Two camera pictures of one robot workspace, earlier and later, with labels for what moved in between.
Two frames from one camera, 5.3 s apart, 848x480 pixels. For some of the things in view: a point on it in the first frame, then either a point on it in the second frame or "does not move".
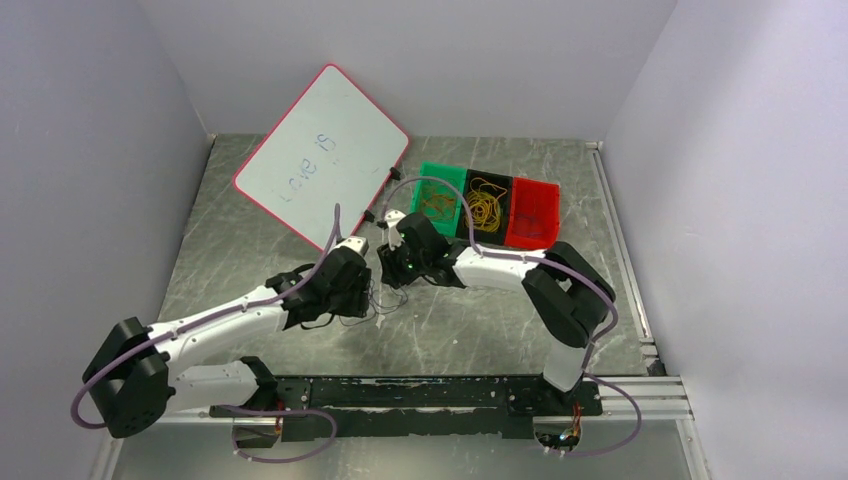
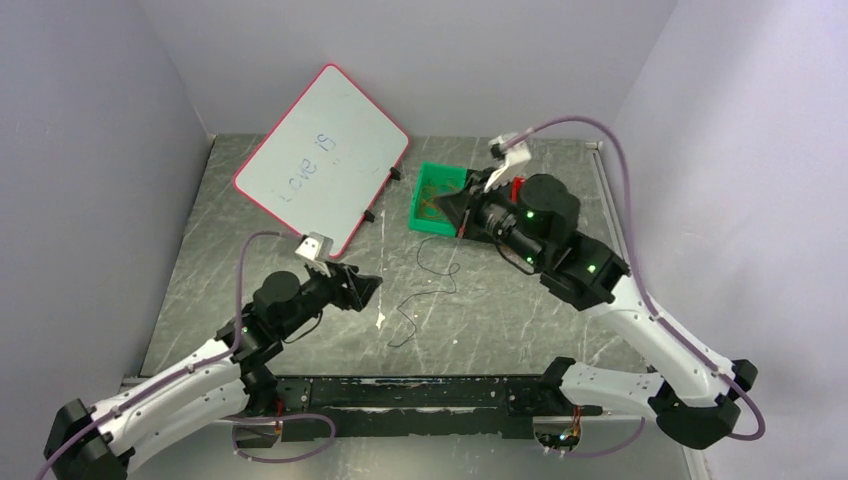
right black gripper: (391, 272) to (462, 206)
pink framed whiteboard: (330, 143) does not move
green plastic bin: (438, 200) does not move
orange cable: (438, 201) does not move
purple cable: (376, 306) to (453, 270)
